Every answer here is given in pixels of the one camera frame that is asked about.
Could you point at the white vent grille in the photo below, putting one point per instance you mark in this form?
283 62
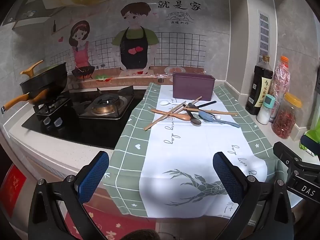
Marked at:
263 37

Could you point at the yellow-lidded chili jar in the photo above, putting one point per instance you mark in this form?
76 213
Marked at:
283 122

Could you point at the wooden spoon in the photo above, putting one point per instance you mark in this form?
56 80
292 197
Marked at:
183 116

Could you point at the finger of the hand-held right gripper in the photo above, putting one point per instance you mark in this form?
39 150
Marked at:
285 151

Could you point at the green packet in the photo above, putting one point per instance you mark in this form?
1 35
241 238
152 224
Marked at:
311 137

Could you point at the white spoon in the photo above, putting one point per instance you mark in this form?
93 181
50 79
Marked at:
163 102

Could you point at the range hood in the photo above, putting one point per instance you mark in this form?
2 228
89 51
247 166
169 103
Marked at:
37 12

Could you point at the black pot with lid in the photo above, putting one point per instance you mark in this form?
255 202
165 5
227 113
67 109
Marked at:
47 77

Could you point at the orange-capped chili bottle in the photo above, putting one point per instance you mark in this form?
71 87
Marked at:
282 80

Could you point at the white salt shaker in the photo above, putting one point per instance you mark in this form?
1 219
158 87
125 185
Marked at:
263 115

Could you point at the purple utensil holder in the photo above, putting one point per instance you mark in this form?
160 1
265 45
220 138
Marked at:
192 87

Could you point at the blue spoon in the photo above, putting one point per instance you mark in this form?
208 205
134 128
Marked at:
208 117

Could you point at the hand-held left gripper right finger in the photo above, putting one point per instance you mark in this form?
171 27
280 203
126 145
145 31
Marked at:
225 172

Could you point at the cartoon wall poster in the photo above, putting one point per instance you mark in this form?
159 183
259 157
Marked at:
175 55

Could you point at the dark soy sauce bottle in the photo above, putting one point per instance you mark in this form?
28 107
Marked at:
257 90

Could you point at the red floor mat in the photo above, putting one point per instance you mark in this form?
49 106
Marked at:
112 225

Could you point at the green and white printed tablecloth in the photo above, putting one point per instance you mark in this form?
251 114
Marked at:
187 150

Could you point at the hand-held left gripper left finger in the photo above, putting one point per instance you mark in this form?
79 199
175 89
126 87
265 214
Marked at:
96 170

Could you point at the black gas stove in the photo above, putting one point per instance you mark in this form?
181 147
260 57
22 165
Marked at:
100 130

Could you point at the wooden chopstick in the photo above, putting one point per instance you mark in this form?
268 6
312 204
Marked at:
178 109
160 120
222 113
192 109

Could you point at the red cabinet sticker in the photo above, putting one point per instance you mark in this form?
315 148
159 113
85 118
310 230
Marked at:
12 192

